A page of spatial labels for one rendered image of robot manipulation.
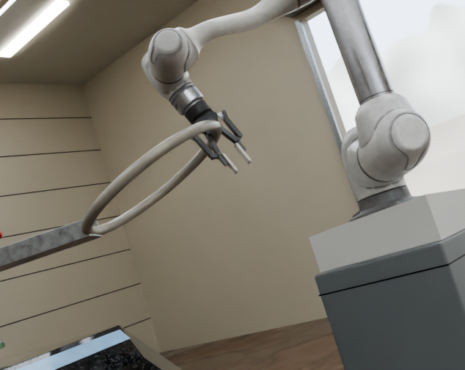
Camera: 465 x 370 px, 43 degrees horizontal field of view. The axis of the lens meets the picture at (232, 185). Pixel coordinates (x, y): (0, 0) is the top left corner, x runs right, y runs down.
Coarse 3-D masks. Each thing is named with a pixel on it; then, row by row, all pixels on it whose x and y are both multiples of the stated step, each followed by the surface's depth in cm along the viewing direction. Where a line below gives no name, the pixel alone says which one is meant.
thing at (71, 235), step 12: (60, 228) 163; (72, 228) 163; (24, 240) 164; (36, 240) 163; (48, 240) 163; (60, 240) 163; (72, 240) 163; (84, 240) 170; (0, 252) 164; (12, 252) 163; (24, 252) 163; (36, 252) 163; (48, 252) 169; (0, 264) 163; (12, 264) 169
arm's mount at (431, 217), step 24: (456, 192) 173; (384, 216) 163; (408, 216) 159; (432, 216) 155; (456, 216) 167; (312, 240) 178; (336, 240) 174; (360, 240) 169; (384, 240) 164; (408, 240) 160; (432, 240) 156; (336, 264) 174
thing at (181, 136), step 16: (192, 128) 152; (208, 128) 158; (160, 144) 147; (176, 144) 149; (208, 144) 180; (144, 160) 145; (192, 160) 188; (128, 176) 145; (176, 176) 191; (112, 192) 146; (160, 192) 190; (96, 208) 149; (144, 208) 189; (112, 224) 179
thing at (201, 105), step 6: (198, 102) 174; (204, 102) 176; (192, 108) 174; (198, 108) 174; (204, 108) 174; (186, 114) 175; (192, 114) 174; (198, 114) 174; (204, 114) 176; (210, 114) 177; (216, 114) 177; (192, 120) 175; (198, 120) 176; (216, 120) 176; (204, 132) 175
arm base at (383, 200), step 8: (384, 192) 173; (392, 192) 173; (400, 192) 174; (408, 192) 176; (368, 200) 175; (376, 200) 174; (384, 200) 173; (392, 200) 172; (400, 200) 171; (360, 208) 180; (368, 208) 176; (376, 208) 173; (384, 208) 170; (360, 216) 177
